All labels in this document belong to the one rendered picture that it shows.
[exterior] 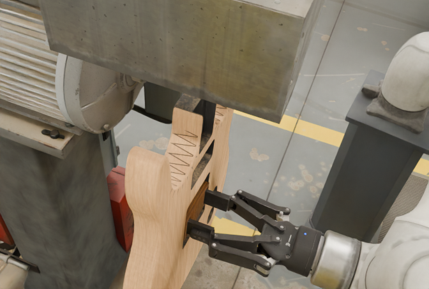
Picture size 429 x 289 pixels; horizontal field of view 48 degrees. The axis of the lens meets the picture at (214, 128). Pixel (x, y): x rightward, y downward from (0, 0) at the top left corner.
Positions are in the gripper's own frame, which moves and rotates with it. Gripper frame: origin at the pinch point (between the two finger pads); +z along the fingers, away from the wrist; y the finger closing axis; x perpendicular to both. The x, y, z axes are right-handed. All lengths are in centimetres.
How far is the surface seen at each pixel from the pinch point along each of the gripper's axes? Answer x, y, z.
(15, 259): -59, 11, 55
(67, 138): 4.1, 1.4, 26.2
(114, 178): -41, 36, 37
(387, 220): -90, 112, -53
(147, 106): -7.9, 32.4, 25.8
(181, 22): 38.7, -11.1, 1.4
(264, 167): -89, 118, 5
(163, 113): -8.5, 32.5, 21.6
